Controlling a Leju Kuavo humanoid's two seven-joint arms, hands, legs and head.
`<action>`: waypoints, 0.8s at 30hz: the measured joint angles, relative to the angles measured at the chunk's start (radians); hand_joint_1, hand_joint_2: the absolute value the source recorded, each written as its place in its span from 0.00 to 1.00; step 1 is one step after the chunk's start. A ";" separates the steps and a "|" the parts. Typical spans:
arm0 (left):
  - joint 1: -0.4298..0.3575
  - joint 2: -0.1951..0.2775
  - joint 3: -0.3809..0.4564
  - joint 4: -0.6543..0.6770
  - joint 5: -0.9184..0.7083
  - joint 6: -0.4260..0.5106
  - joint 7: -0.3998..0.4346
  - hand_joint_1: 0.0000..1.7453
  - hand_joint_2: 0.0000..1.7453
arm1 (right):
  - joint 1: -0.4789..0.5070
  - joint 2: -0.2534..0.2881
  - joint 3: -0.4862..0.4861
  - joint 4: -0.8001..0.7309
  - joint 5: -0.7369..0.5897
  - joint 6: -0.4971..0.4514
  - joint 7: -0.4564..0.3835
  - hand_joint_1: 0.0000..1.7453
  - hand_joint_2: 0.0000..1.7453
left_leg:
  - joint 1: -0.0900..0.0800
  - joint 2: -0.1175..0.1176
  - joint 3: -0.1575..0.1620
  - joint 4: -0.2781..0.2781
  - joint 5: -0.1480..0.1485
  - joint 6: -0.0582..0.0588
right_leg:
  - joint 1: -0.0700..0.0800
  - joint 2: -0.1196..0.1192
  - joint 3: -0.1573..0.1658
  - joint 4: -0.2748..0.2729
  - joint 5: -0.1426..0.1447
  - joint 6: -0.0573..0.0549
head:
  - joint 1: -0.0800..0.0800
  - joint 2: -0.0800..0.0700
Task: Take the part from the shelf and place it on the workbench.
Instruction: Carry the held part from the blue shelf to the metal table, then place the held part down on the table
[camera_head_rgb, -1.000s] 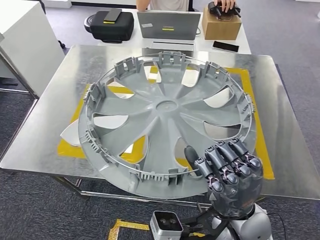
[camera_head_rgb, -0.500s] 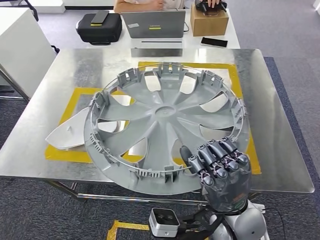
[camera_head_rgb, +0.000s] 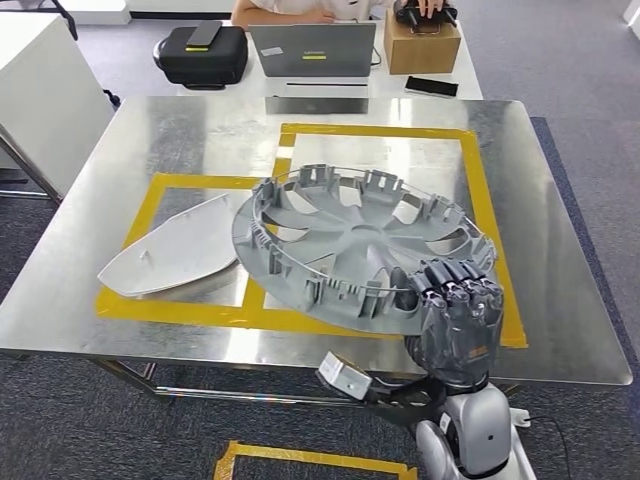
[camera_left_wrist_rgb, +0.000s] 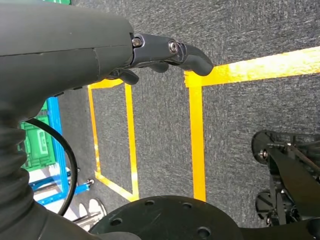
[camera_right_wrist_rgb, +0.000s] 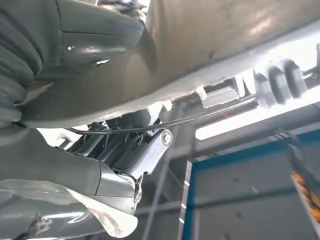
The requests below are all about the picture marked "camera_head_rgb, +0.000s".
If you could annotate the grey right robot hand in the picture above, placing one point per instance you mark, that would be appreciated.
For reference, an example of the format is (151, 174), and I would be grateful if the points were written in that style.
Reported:
(465, 338)

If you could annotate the person's hand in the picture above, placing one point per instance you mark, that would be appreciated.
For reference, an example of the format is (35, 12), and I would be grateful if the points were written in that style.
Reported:
(431, 6)

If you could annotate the black remote controller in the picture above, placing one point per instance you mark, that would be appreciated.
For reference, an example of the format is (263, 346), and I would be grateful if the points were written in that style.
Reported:
(404, 14)

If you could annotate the grey plastic wheel cover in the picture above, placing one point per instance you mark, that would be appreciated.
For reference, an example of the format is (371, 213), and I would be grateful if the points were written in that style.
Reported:
(350, 245)

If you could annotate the steel workbench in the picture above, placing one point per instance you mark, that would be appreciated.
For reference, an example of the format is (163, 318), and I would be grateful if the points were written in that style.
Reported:
(100, 152)

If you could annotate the brown cardboard box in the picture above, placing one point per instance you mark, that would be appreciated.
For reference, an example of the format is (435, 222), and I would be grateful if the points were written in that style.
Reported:
(423, 53)

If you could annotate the black phone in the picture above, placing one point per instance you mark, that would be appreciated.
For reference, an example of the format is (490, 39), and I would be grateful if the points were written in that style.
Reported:
(431, 86)

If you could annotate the white desk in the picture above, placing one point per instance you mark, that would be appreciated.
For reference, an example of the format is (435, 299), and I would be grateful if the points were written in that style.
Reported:
(390, 86)

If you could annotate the grey laptop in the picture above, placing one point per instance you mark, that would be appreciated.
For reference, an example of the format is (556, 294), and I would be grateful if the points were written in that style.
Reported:
(312, 50)

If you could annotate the person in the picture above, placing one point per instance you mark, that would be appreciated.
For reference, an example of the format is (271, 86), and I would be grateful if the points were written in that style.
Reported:
(280, 10)

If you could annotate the dark flat tablet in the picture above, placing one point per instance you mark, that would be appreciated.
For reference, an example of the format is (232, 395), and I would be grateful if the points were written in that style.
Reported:
(204, 33)

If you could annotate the black carrying case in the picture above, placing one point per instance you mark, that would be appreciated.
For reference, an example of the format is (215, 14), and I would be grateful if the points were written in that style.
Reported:
(200, 66)

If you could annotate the pale grey plastic panel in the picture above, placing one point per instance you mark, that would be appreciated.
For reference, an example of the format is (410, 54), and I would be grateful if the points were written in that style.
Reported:
(175, 252)

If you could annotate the white cabinet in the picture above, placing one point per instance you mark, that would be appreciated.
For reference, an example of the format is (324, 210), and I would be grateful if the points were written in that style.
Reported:
(45, 99)

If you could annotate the black right camera bracket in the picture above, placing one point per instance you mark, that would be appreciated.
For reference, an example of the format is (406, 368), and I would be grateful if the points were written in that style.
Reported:
(404, 397)

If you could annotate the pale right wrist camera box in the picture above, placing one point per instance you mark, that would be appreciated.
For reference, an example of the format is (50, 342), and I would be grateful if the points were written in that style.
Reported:
(345, 378)

